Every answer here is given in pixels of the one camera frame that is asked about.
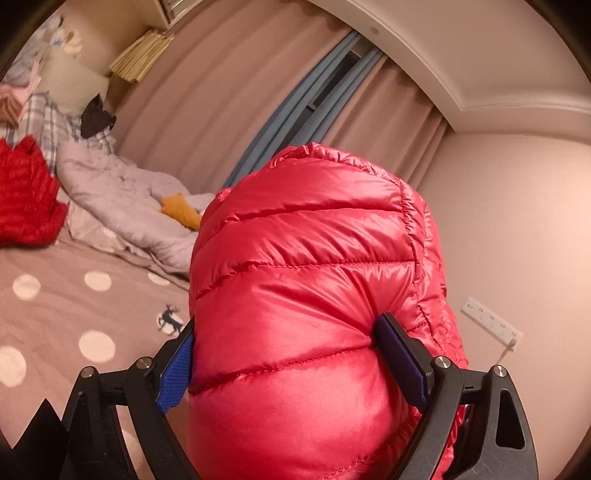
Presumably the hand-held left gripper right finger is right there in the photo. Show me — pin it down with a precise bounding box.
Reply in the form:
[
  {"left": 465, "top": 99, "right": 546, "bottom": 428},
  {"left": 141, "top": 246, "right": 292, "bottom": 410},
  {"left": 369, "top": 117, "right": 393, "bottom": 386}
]
[{"left": 373, "top": 312, "right": 540, "bottom": 480}]

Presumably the blue and white patterned cloth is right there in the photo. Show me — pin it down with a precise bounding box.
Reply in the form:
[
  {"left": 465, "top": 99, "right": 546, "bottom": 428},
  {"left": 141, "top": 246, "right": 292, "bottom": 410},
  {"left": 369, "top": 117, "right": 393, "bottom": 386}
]
[{"left": 7, "top": 11, "right": 81, "bottom": 86}]

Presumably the pink curtain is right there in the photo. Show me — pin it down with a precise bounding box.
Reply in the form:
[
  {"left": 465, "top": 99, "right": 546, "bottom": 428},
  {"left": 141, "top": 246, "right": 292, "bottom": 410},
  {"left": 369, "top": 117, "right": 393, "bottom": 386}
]
[{"left": 113, "top": 28, "right": 448, "bottom": 208}]

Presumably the plaid pillow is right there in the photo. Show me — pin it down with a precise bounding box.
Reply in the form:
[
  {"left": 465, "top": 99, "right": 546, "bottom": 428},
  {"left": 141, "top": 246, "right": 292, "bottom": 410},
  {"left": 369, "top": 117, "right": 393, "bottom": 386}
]
[{"left": 7, "top": 90, "right": 118, "bottom": 160}]

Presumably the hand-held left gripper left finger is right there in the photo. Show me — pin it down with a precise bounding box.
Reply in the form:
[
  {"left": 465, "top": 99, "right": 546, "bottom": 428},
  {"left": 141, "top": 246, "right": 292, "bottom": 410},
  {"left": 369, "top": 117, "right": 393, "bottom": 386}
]
[{"left": 58, "top": 318, "right": 200, "bottom": 480}]

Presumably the blue curtain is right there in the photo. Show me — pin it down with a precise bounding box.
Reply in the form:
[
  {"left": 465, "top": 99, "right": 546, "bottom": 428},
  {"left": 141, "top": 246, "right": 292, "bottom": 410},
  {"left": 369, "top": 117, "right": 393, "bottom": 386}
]
[{"left": 226, "top": 30, "right": 384, "bottom": 190}]

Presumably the polka dot bed sheet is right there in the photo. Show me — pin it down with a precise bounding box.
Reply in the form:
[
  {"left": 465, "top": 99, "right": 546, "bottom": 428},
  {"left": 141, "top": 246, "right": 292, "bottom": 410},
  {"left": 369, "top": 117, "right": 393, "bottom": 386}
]
[{"left": 0, "top": 226, "right": 199, "bottom": 480}]

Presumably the dark brown cloth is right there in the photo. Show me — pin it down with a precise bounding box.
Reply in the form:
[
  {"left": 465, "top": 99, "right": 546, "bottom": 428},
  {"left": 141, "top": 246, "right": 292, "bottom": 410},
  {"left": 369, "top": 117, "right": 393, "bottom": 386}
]
[{"left": 81, "top": 93, "right": 117, "bottom": 138}]

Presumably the white wall shelf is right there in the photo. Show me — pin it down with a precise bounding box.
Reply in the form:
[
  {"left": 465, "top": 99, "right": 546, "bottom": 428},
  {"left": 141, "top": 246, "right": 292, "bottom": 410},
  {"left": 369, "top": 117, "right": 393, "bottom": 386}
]
[{"left": 154, "top": 0, "right": 197, "bottom": 31}]

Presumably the white cable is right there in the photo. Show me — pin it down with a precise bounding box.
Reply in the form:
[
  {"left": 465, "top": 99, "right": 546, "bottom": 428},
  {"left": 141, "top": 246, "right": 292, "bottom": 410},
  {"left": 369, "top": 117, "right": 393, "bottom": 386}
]
[{"left": 492, "top": 339, "right": 520, "bottom": 370}]

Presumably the white pillow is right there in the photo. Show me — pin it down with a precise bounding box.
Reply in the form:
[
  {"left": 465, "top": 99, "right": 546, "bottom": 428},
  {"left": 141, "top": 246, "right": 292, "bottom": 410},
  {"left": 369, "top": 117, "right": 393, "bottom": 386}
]
[{"left": 39, "top": 48, "right": 110, "bottom": 115}]

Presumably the pink cloth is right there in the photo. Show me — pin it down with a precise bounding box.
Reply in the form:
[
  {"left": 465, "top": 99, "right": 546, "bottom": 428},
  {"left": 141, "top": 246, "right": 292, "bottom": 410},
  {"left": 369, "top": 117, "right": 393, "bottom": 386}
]
[{"left": 0, "top": 83, "right": 35, "bottom": 124}]

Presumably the mustard yellow cloth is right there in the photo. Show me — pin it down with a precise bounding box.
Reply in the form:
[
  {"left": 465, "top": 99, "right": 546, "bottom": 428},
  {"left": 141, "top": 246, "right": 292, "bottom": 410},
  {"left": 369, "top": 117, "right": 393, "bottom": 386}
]
[{"left": 159, "top": 194, "right": 204, "bottom": 232}]

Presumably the red puffer jacket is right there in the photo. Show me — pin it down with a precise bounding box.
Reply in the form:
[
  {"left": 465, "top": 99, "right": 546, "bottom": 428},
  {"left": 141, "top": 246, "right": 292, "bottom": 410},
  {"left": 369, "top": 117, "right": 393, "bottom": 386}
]
[{"left": 187, "top": 143, "right": 472, "bottom": 480}]

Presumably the yellow pleated cloth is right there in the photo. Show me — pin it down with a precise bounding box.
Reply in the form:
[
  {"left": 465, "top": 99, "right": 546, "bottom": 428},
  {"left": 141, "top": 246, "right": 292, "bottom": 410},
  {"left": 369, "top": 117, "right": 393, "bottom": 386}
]
[{"left": 109, "top": 30, "right": 174, "bottom": 84}]

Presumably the white power strip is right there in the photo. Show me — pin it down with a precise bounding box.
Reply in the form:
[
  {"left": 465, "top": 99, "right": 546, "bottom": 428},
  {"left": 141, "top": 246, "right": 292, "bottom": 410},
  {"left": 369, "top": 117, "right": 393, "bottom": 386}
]
[{"left": 462, "top": 298, "right": 525, "bottom": 350}]

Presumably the light grey quilt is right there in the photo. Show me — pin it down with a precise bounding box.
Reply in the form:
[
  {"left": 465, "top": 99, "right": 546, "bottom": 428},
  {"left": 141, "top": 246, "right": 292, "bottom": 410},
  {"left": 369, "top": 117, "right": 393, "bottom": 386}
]
[{"left": 56, "top": 141, "right": 218, "bottom": 278}]

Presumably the red knitted garment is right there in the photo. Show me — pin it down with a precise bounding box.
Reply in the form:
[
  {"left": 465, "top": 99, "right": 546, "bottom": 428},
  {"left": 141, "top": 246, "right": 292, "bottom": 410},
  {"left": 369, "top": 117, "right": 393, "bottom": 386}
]
[{"left": 0, "top": 136, "right": 69, "bottom": 247}]

